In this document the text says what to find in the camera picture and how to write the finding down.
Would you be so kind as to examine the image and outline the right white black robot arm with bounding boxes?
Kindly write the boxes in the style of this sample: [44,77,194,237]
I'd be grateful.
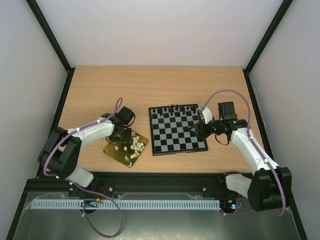
[189,101,292,214]

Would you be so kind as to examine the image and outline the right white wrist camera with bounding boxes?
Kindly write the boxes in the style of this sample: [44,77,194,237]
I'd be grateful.
[199,106,214,124]

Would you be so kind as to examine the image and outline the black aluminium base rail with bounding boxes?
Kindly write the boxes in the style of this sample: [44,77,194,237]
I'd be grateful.
[22,172,243,199]

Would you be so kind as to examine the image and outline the light blue slotted cable duct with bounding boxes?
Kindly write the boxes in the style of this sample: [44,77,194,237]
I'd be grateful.
[30,199,220,210]

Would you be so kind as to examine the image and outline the left black frame post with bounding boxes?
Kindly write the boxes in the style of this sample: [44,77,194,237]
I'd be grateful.
[25,0,73,73]

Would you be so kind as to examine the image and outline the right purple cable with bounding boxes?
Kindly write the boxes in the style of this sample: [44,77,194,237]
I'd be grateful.
[199,89,286,216]

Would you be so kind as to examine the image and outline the black chess pieces row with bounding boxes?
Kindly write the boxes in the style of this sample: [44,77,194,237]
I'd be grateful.
[148,103,200,120]

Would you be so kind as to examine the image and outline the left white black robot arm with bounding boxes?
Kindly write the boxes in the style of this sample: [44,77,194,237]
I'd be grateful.
[38,106,136,188]

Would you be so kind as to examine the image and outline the black frame post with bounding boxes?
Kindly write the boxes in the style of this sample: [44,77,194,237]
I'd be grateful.
[244,0,294,75]
[25,0,73,73]

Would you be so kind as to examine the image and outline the gold metal tray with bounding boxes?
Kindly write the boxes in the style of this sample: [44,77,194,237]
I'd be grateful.
[103,131,148,168]

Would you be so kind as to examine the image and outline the right black frame post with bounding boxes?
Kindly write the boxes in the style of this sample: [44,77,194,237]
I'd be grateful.
[244,0,294,75]

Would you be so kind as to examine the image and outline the white chess piece pile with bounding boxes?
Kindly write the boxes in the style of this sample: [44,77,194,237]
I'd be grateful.
[130,136,145,159]

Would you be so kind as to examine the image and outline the black grey chess board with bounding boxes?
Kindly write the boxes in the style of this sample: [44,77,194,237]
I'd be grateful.
[148,112,208,156]

